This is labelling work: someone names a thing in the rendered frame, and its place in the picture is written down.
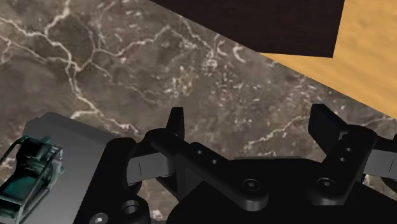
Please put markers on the grey flat box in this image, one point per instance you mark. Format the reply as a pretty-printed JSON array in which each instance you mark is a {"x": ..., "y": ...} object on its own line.
[{"x": 77, "y": 155}]

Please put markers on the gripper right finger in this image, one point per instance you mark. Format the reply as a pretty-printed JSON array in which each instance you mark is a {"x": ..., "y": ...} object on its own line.
[{"x": 344, "y": 149}]

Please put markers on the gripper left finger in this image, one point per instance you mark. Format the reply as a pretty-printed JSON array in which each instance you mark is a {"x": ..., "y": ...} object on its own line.
[{"x": 217, "y": 173}]

